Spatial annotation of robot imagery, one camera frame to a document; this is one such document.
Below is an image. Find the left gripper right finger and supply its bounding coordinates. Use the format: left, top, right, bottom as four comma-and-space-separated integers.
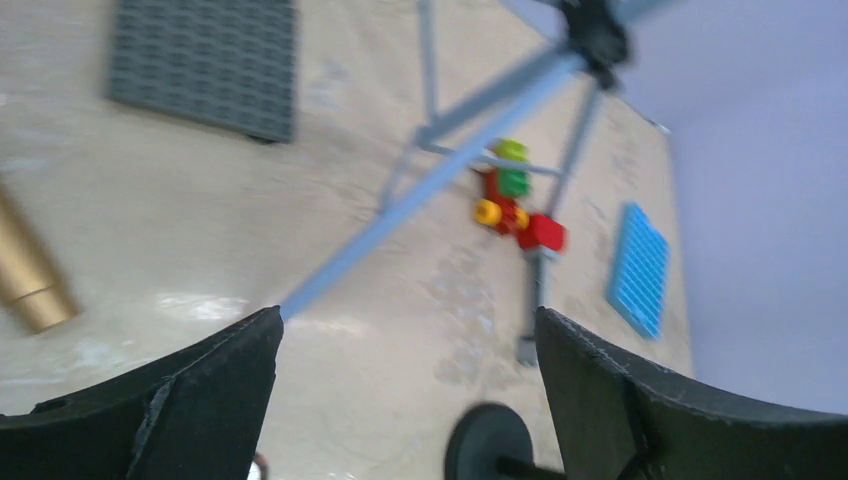
535, 308, 847, 479

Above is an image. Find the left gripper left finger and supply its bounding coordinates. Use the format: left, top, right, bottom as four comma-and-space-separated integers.
1, 307, 284, 479

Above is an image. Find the black microphone stand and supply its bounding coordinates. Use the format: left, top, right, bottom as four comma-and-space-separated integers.
443, 402, 567, 480

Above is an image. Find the gold microphone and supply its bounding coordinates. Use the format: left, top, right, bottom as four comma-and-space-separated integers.
1, 192, 80, 332

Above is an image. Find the light blue music stand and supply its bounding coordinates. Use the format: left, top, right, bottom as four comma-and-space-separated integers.
278, 0, 670, 322

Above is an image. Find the light blue lego baseplate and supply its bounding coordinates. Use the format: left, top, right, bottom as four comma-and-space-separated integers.
605, 202, 670, 340

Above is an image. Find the red grey lego column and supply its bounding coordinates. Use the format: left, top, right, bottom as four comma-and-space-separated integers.
516, 213, 568, 367

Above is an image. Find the green red lego vehicle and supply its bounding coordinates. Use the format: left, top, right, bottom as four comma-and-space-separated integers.
473, 139, 531, 235

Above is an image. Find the dark grey lego baseplate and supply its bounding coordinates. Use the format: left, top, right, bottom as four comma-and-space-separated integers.
106, 0, 299, 144

